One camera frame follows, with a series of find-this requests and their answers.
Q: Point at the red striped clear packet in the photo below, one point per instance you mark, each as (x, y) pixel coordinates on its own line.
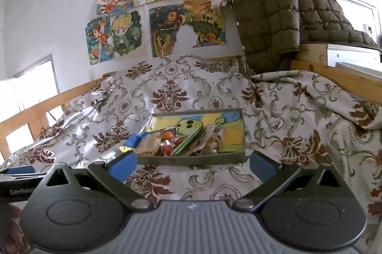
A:
(166, 149)

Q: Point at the white packet with barcode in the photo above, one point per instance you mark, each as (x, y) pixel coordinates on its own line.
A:
(210, 137)

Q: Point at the small orange fruit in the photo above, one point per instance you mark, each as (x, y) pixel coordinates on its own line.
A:
(168, 135)

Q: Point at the wooden bed rail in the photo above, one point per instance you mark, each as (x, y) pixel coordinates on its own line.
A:
(29, 119)

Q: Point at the wooden bed frame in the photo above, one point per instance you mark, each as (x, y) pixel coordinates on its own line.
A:
(328, 75)

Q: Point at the green white sausage stick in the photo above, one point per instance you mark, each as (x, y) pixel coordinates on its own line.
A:
(188, 140)

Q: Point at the clear rice cake packet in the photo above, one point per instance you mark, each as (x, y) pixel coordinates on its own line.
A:
(149, 144)

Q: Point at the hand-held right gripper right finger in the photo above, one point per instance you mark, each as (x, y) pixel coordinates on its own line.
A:
(262, 167)

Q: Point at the olive quilted jacket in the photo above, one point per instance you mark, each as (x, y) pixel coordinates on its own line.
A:
(274, 12)

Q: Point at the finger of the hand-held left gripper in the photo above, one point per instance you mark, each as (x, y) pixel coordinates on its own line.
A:
(25, 169)

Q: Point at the painted paper sheet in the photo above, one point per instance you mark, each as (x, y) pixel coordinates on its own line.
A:
(229, 128)

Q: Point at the green tray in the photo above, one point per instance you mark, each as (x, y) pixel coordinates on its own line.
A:
(194, 160)

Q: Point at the torn wall poster orange landscape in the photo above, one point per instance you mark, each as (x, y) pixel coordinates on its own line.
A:
(206, 18)

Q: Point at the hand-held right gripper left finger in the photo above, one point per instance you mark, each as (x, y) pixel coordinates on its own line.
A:
(124, 166)

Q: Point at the person's left hand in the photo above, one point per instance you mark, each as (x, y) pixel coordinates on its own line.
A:
(12, 227)

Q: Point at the wall poster dark swirls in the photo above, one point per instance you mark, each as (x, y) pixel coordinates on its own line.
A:
(165, 30)

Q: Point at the window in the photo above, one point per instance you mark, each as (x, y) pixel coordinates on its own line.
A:
(32, 84)

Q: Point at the wall poster blond figure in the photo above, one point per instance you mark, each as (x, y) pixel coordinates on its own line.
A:
(126, 33)

